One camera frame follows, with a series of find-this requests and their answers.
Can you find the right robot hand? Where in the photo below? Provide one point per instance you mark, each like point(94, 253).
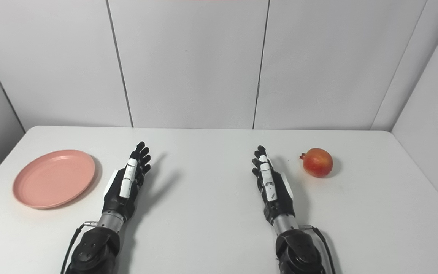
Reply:
point(276, 196)

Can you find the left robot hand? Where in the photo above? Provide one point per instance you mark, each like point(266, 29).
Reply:
point(122, 198)

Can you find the red pomegranate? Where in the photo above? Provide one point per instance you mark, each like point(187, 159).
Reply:
point(318, 162)

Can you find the pink round plate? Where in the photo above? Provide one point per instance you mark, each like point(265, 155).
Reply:
point(53, 179)

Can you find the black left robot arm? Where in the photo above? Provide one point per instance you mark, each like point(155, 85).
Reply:
point(99, 245)

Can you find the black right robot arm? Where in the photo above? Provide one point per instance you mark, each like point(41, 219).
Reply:
point(297, 249)

